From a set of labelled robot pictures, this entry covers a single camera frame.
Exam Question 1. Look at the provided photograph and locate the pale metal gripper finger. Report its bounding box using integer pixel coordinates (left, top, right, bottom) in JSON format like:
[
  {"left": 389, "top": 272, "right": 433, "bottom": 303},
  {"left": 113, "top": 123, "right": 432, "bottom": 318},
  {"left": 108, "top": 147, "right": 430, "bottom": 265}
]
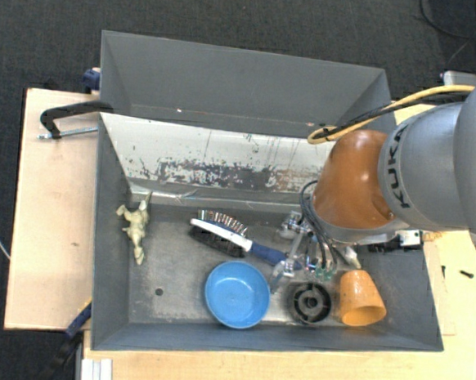
[
  {"left": 268, "top": 258, "right": 299, "bottom": 295},
  {"left": 285, "top": 230, "right": 308, "bottom": 263}
]

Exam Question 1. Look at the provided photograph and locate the grey metal bin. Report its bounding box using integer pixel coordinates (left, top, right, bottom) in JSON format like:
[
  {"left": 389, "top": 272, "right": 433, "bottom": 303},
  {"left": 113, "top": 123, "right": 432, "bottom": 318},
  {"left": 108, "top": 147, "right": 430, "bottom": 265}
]
[{"left": 76, "top": 29, "right": 468, "bottom": 378}]

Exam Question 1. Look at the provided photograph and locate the blue bowl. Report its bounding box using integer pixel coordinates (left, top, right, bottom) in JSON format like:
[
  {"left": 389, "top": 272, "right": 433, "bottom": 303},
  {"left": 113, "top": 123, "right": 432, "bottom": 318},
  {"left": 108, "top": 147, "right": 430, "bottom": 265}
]
[{"left": 201, "top": 257, "right": 275, "bottom": 333}]

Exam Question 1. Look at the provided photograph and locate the pale wood board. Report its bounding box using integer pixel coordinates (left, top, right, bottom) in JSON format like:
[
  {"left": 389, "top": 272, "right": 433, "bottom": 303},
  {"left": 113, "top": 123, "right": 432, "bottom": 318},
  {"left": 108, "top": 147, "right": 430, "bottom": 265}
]
[{"left": 3, "top": 86, "right": 110, "bottom": 337}]

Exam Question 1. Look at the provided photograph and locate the white brush with blue handle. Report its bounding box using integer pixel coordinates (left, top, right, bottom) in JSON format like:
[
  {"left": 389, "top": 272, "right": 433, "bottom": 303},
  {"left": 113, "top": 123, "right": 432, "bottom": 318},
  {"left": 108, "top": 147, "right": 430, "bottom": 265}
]
[{"left": 186, "top": 207, "right": 293, "bottom": 268}]

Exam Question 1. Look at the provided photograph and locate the black cylinder on white bracket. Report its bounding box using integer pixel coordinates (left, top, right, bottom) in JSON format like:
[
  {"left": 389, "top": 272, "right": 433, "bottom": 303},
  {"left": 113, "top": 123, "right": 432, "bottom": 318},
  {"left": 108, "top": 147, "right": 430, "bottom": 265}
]
[{"left": 356, "top": 225, "right": 425, "bottom": 257}]

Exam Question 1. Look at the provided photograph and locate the pale toy dinosaur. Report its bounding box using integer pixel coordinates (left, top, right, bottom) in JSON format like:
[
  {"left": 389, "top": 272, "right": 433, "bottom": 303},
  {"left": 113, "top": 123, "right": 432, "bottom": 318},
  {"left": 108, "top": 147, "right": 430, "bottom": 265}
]
[{"left": 111, "top": 197, "right": 154, "bottom": 266}]

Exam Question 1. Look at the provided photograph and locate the orange cup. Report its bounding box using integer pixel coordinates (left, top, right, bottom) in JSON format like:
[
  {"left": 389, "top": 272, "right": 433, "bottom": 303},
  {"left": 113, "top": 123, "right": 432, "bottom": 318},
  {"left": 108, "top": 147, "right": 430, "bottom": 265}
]
[{"left": 335, "top": 267, "right": 391, "bottom": 330}]

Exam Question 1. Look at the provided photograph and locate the black round disc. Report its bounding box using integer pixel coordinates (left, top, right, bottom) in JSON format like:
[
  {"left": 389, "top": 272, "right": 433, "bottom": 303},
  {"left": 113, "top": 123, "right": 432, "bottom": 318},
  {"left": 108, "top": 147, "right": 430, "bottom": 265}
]
[{"left": 285, "top": 280, "right": 335, "bottom": 329}]

